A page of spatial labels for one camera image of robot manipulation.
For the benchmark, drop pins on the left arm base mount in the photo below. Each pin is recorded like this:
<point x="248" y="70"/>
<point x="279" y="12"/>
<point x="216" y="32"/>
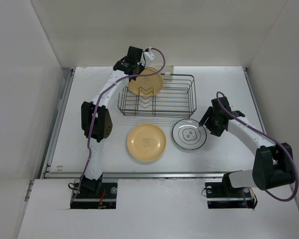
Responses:
<point x="94" y="194"/>

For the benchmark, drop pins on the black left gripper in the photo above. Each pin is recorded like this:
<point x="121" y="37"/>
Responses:
<point x="141" y="65"/>

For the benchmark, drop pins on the metal wire dish rack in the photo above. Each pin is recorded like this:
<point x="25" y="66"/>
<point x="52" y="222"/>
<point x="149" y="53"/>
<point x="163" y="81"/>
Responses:
<point x="177" y="99"/>

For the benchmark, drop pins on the white plastic cutlery holder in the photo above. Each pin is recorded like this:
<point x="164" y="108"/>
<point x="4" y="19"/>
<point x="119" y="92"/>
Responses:
<point x="168" y="70"/>

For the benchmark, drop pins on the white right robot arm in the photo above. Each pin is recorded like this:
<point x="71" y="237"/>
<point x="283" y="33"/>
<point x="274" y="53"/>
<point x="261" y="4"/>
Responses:
<point x="273" y="166"/>

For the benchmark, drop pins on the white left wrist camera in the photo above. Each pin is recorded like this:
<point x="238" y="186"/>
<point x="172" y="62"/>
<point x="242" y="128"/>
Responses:
<point x="147" y="58"/>

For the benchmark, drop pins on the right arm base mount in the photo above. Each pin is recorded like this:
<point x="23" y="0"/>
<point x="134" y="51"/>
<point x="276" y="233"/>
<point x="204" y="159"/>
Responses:
<point x="220" y="195"/>

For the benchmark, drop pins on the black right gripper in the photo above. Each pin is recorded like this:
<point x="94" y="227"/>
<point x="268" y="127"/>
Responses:
<point x="217" y="131"/>

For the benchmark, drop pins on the aluminium front rail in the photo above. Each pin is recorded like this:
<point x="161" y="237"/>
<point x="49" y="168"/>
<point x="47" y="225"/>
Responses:
<point x="136" y="175"/>

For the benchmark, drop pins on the yellow plate front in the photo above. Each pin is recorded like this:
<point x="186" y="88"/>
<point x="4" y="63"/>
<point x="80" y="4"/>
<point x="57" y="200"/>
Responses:
<point x="146" y="142"/>

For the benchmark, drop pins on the yellow plate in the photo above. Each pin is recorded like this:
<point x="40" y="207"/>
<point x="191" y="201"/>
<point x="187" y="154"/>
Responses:
<point x="146" y="86"/>
<point x="146" y="142"/>

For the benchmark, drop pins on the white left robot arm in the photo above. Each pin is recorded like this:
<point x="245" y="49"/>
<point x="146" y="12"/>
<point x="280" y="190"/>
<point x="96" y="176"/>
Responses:
<point x="96" y="121"/>

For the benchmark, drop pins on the white plate blue rim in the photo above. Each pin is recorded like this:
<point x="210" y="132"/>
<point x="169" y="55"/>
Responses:
<point x="188" y="134"/>

